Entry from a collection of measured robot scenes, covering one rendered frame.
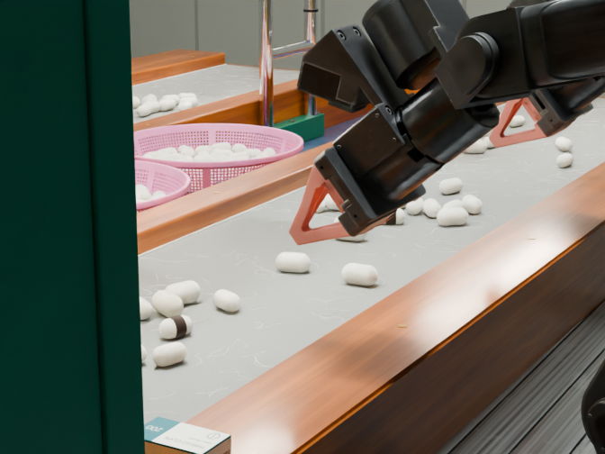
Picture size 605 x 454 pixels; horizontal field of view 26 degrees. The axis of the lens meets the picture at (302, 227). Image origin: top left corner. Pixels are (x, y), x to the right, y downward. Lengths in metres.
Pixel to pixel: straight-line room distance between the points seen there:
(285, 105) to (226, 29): 1.39
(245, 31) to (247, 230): 2.15
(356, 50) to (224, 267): 0.42
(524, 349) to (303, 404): 0.37
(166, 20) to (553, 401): 2.69
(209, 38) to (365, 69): 2.71
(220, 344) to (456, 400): 0.21
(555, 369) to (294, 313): 0.27
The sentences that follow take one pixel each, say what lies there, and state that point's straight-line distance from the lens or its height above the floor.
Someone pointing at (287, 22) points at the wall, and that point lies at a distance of 3.57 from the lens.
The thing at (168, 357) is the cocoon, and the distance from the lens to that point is 1.11.
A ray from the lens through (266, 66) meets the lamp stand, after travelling 2.19.
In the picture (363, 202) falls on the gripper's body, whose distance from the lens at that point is 0.99.
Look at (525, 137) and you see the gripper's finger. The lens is 1.44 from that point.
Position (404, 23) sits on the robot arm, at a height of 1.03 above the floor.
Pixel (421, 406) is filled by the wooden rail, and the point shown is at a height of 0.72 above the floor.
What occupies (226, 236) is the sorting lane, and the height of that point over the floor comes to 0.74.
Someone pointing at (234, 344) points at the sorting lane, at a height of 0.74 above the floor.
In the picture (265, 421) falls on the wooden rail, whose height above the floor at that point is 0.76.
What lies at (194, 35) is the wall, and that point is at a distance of 3.73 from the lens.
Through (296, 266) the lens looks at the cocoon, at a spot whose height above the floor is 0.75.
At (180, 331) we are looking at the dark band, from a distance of 1.17.
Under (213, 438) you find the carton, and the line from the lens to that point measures 0.87.
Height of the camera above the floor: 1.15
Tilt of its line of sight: 16 degrees down
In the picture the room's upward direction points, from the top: straight up
